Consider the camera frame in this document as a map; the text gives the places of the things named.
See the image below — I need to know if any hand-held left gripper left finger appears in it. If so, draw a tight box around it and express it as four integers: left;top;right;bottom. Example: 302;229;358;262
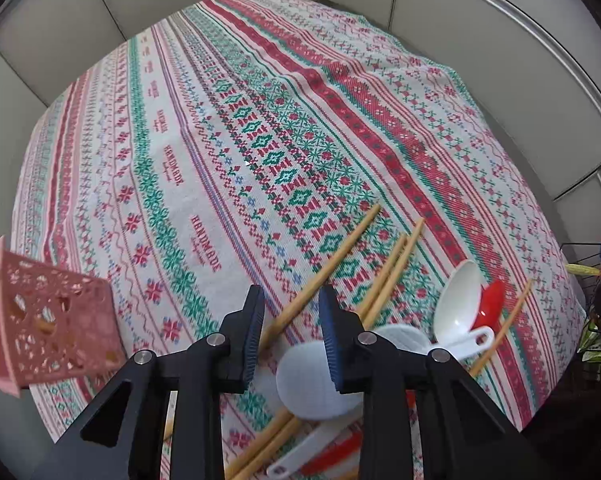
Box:
30;285;266;480

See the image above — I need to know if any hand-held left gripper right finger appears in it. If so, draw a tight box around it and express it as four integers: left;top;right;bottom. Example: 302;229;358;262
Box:
317;285;566;480

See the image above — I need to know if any white rice paddle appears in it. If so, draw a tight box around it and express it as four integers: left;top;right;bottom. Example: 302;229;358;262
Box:
275;341;367;421
266;324;428;478

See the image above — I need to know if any white soup spoon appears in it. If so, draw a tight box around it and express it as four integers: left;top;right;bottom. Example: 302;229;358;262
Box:
427;260;496;362

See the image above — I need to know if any red plastic spoon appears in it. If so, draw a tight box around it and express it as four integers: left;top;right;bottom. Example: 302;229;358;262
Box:
300;280;507;480

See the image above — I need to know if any pink perforated utensil basket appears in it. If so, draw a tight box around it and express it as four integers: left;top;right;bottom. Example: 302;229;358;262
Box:
0;235;128;398

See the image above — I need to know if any patterned red green tablecloth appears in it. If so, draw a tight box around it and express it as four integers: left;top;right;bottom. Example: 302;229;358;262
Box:
10;0;588;480

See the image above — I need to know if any green packet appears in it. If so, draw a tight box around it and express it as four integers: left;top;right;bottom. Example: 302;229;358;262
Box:
577;315;601;367

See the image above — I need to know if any black wire rack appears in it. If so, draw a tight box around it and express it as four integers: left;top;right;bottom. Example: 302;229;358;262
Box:
561;241;601;386

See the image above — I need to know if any curved metal rail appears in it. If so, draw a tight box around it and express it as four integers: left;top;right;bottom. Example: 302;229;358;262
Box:
397;0;601;226

